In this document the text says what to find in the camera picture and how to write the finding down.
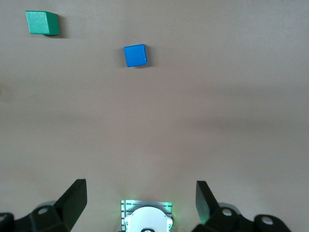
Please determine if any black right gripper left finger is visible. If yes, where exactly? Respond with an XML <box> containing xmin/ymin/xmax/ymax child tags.
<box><xmin>0</xmin><ymin>178</ymin><xmax>88</xmax><ymax>232</ymax></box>

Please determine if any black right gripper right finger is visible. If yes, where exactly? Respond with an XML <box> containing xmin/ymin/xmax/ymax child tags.
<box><xmin>192</xmin><ymin>180</ymin><xmax>290</xmax><ymax>232</ymax></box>

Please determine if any blue wooden block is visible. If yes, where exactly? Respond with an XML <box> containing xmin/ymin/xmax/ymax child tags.
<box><xmin>123</xmin><ymin>43</ymin><xmax>149</xmax><ymax>68</ymax></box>

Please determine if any green wooden block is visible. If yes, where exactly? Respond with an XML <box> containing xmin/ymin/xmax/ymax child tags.
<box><xmin>25</xmin><ymin>10</ymin><xmax>60</xmax><ymax>37</ymax></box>

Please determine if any aluminium right arm base plate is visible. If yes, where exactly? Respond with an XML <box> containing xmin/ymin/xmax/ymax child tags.
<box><xmin>120</xmin><ymin>199</ymin><xmax>174</xmax><ymax>232</ymax></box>

